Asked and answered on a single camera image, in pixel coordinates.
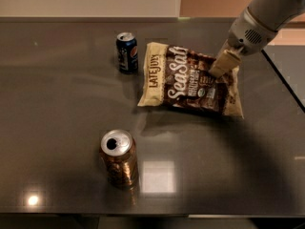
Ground brown sea salt chip bag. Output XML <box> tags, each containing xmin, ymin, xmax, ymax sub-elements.
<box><xmin>138</xmin><ymin>42</ymin><xmax>243</xmax><ymax>116</ymax></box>

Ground orange soda can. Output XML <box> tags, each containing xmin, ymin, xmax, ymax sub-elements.
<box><xmin>99</xmin><ymin>130</ymin><xmax>138</xmax><ymax>188</ymax></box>

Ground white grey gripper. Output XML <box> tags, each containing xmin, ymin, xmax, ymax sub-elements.
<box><xmin>209</xmin><ymin>9</ymin><xmax>277</xmax><ymax>78</ymax></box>

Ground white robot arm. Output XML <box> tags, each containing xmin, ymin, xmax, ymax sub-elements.
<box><xmin>209</xmin><ymin>0</ymin><xmax>305</xmax><ymax>78</ymax></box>

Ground blue Pepsi can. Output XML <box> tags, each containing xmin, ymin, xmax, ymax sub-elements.
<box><xmin>116</xmin><ymin>31</ymin><xmax>138</xmax><ymax>74</ymax></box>

